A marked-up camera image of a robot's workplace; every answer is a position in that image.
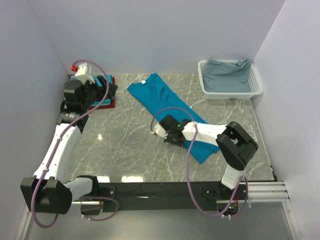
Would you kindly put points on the aluminium rail frame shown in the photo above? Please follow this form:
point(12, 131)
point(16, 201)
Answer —
point(116, 146)

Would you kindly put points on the black base beam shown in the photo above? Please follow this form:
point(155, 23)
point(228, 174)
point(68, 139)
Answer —
point(132, 196)

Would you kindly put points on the folded light teal t shirt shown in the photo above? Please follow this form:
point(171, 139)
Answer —
point(99, 99)

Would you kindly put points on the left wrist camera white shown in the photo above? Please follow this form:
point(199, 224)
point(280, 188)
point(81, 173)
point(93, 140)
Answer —
point(83, 73)

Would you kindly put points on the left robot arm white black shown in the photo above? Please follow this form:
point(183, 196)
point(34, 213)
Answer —
point(45, 191)

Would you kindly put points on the white plastic basket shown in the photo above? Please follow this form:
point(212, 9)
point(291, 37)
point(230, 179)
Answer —
point(254, 82)

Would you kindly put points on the folded red t shirt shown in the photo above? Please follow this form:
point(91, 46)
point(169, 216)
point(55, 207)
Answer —
point(101, 80)

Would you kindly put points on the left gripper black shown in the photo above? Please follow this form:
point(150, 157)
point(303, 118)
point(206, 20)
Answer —
point(101, 90)

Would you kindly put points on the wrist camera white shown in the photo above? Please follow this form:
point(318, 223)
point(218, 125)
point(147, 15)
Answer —
point(159, 130)
point(83, 73)

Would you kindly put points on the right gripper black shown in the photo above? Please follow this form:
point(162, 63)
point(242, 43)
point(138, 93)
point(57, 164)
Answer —
point(167, 141)

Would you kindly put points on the grey blue t shirt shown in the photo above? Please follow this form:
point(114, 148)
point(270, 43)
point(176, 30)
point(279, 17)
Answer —
point(227, 77)

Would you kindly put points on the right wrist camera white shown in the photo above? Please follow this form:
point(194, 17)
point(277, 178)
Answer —
point(159, 130)

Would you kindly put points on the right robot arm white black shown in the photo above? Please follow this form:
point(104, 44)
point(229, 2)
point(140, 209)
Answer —
point(235, 144)

